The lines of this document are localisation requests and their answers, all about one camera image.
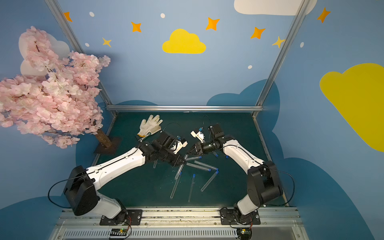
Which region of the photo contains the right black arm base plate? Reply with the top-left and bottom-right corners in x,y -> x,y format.
219,207 -> 261,226

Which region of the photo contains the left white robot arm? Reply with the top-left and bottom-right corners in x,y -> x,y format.
64,140 -> 188,221

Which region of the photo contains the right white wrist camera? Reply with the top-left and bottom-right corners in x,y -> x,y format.
191,128 -> 206,143

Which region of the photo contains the test tube diagonal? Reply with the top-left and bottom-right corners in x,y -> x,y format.
186,163 -> 212,172
194,161 -> 218,171

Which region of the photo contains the pink cherry blossom tree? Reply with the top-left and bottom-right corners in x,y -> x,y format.
1,27 -> 112,149

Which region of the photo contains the test tube centre horizontal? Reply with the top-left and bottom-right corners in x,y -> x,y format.
186,156 -> 202,161

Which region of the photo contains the aluminium frame back bar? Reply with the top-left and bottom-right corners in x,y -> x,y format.
107,105 -> 263,112

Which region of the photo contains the aluminium frame right post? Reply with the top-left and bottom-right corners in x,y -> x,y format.
252,0 -> 312,120

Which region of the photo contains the black square tree base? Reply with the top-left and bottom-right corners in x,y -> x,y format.
93,136 -> 123,156

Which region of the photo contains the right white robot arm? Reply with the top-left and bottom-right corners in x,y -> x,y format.
188,135 -> 284,215

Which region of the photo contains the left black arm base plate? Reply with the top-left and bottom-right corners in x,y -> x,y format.
100,209 -> 143,226

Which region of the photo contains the aluminium mounting rail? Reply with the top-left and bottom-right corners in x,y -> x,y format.
50,207 -> 309,240

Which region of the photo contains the right small circuit board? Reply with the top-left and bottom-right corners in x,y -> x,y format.
236,228 -> 253,240

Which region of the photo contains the small circuit board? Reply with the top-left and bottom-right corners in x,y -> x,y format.
108,229 -> 129,240
236,228 -> 253,240

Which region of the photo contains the white cotton work glove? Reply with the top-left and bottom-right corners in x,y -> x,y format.
137,115 -> 163,138

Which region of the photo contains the left small circuit board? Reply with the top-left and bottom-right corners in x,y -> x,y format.
108,229 -> 129,240

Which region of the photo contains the test tube middle upper diagonal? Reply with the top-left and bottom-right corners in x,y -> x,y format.
194,161 -> 218,171

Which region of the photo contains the test tube middle lower diagonal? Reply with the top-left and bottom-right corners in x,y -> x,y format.
186,163 -> 212,172

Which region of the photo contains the aluminium frame post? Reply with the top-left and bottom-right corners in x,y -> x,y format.
45,0 -> 117,117
252,0 -> 312,120

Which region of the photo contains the aluminium frame left post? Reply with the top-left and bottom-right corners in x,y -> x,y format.
45,0 -> 117,117

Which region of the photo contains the test tube lower vertical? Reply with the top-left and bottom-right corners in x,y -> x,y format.
188,174 -> 196,203

